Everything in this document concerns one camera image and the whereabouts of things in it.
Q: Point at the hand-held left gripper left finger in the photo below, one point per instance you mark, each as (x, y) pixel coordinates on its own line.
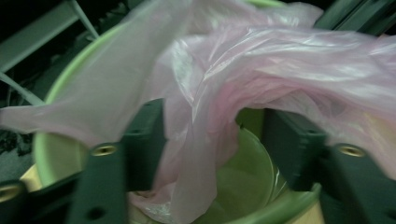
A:
(143, 149)

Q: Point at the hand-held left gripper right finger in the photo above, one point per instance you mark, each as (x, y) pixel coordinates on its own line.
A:
(295, 149)

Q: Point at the light green plastic bin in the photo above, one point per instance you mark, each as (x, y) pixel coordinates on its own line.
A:
(246, 174)

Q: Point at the pink translucent plastic bag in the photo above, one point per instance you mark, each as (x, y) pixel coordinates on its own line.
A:
(249, 62)

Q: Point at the grey metal stand frame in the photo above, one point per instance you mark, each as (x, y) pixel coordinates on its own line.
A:
(351, 15)
(37, 34)

